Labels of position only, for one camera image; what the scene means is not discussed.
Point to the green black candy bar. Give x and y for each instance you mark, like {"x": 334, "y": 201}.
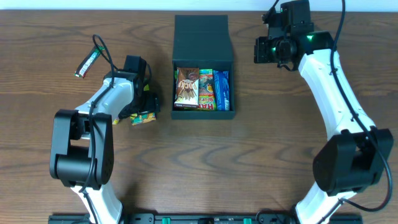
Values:
{"x": 88, "y": 61}

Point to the Haribo sour worms bag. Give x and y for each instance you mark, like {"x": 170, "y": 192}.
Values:
{"x": 206, "y": 98}

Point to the brown Pocky box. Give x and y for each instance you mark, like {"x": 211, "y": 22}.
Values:
{"x": 186, "y": 95}

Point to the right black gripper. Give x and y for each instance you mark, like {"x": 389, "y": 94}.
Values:
{"x": 259, "y": 50}

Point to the green Pretz snack box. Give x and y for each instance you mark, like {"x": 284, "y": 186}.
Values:
{"x": 140, "y": 117}

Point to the dark green gift box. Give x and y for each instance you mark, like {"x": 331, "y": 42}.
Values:
{"x": 204, "y": 42}

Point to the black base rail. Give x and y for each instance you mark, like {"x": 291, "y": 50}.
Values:
{"x": 148, "y": 218}

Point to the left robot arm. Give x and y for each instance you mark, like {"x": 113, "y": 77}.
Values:
{"x": 82, "y": 149}

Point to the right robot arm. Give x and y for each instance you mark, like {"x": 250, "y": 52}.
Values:
{"x": 356, "y": 152}

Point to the blue cookie wrapper pack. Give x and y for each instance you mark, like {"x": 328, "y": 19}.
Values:
{"x": 221, "y": 85}

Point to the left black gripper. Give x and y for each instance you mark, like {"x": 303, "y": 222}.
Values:
{"x": 152, "y": 104}

